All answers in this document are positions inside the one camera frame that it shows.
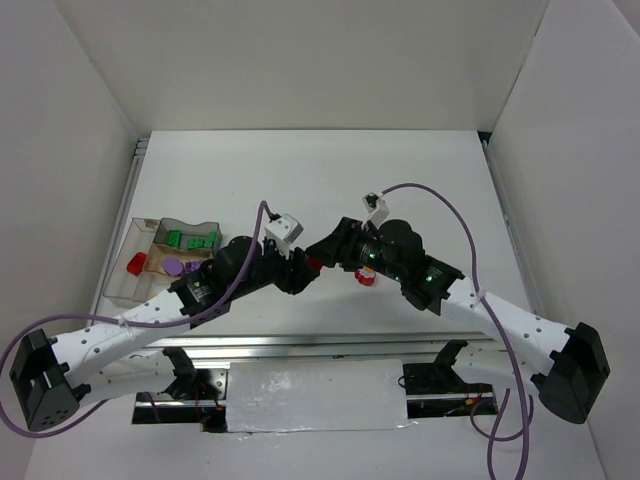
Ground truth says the red brick with cupcake print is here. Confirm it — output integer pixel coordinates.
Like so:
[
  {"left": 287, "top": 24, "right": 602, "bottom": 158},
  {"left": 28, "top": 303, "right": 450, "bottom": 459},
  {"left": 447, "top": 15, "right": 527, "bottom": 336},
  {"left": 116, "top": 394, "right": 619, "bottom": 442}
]
[{"left": 306, "top": 257, "right": 322, "bottom": 270}]

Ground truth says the red flower print block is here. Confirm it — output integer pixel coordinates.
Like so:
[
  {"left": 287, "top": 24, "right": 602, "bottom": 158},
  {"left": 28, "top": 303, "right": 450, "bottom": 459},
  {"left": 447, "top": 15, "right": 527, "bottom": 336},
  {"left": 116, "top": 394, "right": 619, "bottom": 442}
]
[{"left": 354, "top": 267, "right": 376, "bottom": 287}]

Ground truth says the purple lego brick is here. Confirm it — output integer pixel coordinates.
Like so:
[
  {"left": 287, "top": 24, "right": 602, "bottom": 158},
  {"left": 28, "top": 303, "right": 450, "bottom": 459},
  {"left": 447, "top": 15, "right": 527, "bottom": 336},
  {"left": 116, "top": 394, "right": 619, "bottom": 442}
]
[{"left": 183, "top": 260, "right": 203, "bottom": 275}]

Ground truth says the green two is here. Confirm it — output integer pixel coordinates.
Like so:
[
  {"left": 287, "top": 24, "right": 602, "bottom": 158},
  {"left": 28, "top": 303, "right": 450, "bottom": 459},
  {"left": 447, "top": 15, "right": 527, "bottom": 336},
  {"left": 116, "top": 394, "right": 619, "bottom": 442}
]
[{"left": 187, "top": 238, "right": 206, "bottom": 250}]

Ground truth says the purple rounded lego block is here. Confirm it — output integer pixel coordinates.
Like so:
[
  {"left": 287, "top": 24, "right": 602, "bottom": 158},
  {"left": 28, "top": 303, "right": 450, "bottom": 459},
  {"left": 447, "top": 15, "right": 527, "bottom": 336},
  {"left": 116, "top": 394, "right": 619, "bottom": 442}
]
[{"left": 161, "top": 257, "right": 184, "bottom": 277}]

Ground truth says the red lego brick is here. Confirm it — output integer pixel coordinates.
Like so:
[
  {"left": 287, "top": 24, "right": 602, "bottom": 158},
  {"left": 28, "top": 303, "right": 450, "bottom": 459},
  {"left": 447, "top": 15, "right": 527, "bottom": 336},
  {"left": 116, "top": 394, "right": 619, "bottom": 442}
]
[{"left": 126, "top": 252, "right": 147, "bottom": 277}]

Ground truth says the green sloped lego brick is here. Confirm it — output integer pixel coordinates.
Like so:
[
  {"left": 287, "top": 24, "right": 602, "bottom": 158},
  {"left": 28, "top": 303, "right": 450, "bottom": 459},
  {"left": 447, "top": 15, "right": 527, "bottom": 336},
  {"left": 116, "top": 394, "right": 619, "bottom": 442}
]
[{"left": 166, "top": 230, "right": 182, "bottom": 248}]

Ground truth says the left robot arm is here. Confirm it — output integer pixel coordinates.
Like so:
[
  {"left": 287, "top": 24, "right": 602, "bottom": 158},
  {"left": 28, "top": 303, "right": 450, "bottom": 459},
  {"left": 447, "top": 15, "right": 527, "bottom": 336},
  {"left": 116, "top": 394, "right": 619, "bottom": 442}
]
[{"left": 5, "top": 237, "right": 321, "bottom": 438}]

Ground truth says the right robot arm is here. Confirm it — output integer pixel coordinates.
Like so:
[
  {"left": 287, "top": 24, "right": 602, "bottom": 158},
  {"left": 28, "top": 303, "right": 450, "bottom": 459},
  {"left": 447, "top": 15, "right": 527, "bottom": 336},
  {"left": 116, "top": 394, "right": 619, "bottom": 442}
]
[{"left": 306, "top": 217, "right": 610, "bottom": 424}]

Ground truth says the colourless clear container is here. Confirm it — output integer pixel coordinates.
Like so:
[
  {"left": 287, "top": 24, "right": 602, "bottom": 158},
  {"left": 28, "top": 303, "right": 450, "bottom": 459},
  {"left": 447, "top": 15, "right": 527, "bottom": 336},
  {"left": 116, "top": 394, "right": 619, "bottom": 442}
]
[{"left": 102, "top": 218, "right": 168, "bottom": 308}]

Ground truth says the white foam cover panel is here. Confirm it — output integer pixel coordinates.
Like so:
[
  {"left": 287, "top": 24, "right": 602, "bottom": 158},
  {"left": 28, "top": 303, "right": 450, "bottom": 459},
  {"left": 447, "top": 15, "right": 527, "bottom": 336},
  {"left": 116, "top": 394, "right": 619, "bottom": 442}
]
[{"left": 226, "top": 359, "right": 409, "bottom": 433}]

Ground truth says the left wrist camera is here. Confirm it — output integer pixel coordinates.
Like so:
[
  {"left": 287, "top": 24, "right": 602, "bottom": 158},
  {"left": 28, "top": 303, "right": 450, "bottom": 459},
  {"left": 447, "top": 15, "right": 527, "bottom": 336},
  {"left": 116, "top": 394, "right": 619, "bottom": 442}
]
[{"left": 264, "top": 214, "right": 304, "bottom": 258}]

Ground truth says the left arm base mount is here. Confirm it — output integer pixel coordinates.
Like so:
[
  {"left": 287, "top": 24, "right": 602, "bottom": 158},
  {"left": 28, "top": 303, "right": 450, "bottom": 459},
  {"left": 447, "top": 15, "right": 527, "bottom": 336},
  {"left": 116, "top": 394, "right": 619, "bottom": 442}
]
[{"left": 132, "top": 347, "right": 229, "bottom": 433}]

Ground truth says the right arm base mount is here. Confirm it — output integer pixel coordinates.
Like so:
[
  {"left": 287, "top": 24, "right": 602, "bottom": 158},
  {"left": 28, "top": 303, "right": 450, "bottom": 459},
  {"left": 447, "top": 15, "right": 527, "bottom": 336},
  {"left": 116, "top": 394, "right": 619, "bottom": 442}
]
[{"left": 397, "top": 340, "right": 497, "bottom": 420}]

